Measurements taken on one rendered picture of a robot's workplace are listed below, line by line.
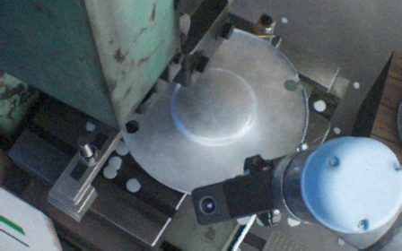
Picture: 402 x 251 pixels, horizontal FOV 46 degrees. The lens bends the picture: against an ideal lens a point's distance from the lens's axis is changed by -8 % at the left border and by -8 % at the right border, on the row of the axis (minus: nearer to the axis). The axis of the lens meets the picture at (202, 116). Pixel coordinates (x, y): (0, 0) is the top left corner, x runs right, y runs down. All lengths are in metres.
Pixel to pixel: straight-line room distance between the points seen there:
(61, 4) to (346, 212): 0.25
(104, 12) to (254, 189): 0.30
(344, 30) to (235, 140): 1.21
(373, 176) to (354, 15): 1.60
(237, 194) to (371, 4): 1.54
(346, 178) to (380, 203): 0.03
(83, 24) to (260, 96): 0.50
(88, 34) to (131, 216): 0.50
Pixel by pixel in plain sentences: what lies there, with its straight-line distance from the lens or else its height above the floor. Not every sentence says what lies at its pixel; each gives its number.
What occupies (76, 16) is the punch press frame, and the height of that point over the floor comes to 1.22.
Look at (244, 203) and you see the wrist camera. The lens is 0.56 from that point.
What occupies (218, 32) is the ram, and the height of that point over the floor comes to 0.94.
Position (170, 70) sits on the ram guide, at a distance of 0.54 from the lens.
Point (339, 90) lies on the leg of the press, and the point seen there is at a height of 0.62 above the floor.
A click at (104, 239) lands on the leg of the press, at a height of 0.62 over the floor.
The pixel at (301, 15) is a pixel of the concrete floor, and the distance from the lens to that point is 1.90.
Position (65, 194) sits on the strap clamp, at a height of 0.76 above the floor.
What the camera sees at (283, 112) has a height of 0.78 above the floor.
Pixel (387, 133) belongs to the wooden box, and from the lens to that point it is 1.33.
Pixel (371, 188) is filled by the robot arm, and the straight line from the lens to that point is 0.39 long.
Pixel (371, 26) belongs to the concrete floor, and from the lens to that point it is 1.96.
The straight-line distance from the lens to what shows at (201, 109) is 0.77.
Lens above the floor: 1.48
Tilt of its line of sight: 64 degrees down
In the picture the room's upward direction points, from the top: 2 degrees clockwise
